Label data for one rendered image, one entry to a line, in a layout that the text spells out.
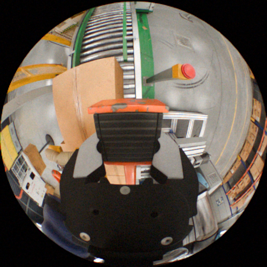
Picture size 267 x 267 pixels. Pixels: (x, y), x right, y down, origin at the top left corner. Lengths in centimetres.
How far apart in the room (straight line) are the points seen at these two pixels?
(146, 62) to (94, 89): 109
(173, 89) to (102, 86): 121
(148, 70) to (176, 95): 58
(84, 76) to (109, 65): 13
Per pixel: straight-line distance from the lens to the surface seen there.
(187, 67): 40
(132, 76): 82
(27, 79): 79
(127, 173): 17
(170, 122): 135
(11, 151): 763
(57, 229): 36
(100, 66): 45
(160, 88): 142
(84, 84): 47
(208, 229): 51
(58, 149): 44
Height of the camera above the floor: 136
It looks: 60 degrees down
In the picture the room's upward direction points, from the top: 178 degrees clockwise
